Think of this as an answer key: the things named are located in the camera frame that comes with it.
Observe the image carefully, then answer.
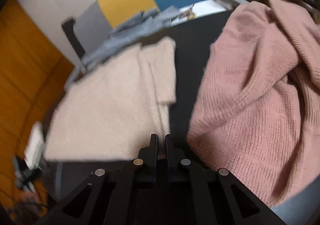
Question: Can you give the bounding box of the white knitted sweater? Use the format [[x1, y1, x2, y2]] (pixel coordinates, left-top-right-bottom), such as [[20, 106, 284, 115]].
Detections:
[[24, 122, 46, 168]]

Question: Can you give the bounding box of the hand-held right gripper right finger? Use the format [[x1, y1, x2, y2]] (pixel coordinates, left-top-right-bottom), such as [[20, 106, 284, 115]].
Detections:
[[165, 134, 287, 225]]

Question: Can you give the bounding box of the white printed cushion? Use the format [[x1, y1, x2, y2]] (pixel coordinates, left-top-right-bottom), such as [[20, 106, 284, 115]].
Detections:
[[171, 0, 226, 27]]

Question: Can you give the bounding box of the pink knitted sweater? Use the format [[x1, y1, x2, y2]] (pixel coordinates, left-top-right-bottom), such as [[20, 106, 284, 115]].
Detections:
[[187, 0, 320, 207]]

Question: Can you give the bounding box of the black rolled mat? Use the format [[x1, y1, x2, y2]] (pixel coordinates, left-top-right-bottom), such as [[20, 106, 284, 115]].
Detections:
[[61, 17, 86, 58]]

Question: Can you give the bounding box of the beige knitted sweater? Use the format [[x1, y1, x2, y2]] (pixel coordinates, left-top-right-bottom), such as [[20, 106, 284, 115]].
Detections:
[[44, 37, 177, 162]]

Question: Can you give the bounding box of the wooden wardrobe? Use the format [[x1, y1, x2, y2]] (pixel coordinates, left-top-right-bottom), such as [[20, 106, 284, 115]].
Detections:
[[0, 0, 76, 218]]

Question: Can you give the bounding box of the grey chair armrest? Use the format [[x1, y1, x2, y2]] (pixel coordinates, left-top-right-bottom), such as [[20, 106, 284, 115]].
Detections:
[[64, 65, 83, 88]]

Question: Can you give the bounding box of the grey garment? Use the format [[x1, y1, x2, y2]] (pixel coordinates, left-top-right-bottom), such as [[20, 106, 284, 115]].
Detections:
[[82, 5, 181, 68]]

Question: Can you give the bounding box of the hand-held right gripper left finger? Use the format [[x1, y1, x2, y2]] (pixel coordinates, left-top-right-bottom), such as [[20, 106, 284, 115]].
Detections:
[[34, 134, 158, 225]]

